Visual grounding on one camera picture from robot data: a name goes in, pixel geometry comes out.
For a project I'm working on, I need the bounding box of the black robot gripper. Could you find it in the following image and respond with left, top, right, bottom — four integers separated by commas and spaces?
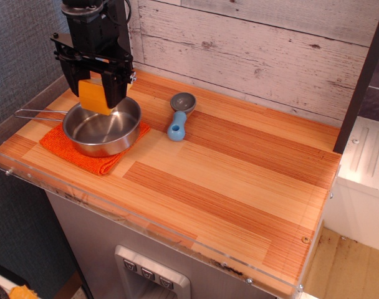
50, 11, 136, 109

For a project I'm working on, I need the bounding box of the yellow cheese wedge toy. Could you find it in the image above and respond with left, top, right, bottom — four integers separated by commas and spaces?
79, 78, 116, 115

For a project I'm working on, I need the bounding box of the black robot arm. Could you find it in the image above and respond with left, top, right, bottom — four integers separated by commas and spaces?
50, 1, 136, 115

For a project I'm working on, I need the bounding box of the stainless steel pot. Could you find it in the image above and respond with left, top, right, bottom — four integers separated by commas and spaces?
14, 96, 142, 158

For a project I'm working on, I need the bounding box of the orange folded cloth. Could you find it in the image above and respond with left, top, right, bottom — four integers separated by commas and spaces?
39, 121, 151, 176

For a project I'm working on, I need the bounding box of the blue grey toy scoop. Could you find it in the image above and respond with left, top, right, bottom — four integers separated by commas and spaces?
167, 92, 197, 141

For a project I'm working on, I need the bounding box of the clear acrylic table guard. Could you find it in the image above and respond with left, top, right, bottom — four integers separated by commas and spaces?
0, 71, 340, 298

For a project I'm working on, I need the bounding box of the grey toy fridge cabinet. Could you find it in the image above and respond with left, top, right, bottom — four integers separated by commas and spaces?
46, 192, 272, 298

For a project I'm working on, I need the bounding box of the silver dispenser panel with buttons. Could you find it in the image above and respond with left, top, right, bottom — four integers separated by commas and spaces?
114, 245, 191, 298

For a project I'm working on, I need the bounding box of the orange black object bottom left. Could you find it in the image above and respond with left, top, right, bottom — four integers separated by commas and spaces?
0, 285, 39, 299

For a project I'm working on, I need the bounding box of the white toy sink counter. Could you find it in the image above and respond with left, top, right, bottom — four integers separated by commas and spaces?
323, 117, 379, 250

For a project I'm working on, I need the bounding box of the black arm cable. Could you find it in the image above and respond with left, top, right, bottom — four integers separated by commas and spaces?
105, 0, 133, 27

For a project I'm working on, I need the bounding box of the dark left frame post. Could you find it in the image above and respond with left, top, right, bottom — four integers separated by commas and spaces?
109, 0, 132, 58

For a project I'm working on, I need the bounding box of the dark frame post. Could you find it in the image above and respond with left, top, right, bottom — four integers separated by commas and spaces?
333, 21, 379, 154
109, 0, 132, 58

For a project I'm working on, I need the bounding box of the dark right frame post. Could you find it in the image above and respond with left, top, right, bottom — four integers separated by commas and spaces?
333, 21, 379, 154

